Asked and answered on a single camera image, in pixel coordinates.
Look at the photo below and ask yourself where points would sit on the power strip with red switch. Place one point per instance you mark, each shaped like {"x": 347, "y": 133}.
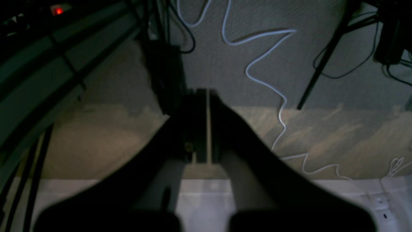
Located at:
{"x": 19, "y": 15}

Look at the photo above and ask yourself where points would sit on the grey aluminium table frame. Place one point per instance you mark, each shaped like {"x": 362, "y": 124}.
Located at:
{"x": 48, "y": 66}

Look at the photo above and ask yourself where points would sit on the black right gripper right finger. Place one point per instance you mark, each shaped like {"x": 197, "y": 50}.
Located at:
{"x": 269, "y": 195}

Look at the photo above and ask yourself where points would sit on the black tripod leg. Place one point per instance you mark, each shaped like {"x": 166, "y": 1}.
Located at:
{"x": 349, "y": 22}

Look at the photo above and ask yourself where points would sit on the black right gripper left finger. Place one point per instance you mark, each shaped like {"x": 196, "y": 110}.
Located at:
{"x": 142, "y": 195}

